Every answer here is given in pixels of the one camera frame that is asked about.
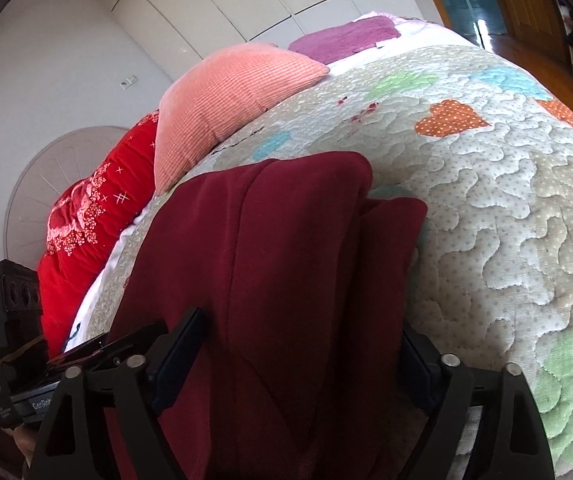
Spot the white arched headboard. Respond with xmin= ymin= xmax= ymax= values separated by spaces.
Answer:
xmin=4 ymin=126 xmax=132 ymax=271

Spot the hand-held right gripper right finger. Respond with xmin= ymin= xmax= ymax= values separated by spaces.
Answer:
xmin=400 ymin=331 xmax=557 ymax=480

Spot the patchwork heart quilt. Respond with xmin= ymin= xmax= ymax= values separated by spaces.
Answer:
xmin=64 ymin=42 xmax=573 ymax=480

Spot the pink pillow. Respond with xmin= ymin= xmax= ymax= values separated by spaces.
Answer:
xmin=154 ymin=42 xmax=330 ymax=195

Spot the wooden door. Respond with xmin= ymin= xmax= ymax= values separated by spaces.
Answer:
xmin=481 ymin=0 xmax=567 ymax=61

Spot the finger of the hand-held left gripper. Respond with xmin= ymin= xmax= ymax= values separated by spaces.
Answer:
xmin=48 ymin=332 xmax=112 ymax=367

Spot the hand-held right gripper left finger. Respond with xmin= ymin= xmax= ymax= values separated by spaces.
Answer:
xmin=26 ymin=307 xmax=207 ymax=480

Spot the dark red garment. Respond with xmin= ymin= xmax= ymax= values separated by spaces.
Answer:
xmin=104 ymin=151 xmax=428 ymax=480

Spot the red embroidered comforter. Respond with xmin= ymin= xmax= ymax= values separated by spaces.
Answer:
xmin=36 ymin=110 xmax=162 ymax=358

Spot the white bed sheet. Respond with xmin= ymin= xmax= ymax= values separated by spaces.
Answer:
xmin=64 ymin=210 xmax=142 ymax=353

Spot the purple cloth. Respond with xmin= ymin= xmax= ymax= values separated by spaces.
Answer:
xmin=287 ymin=15 xmax=402 ymax=66

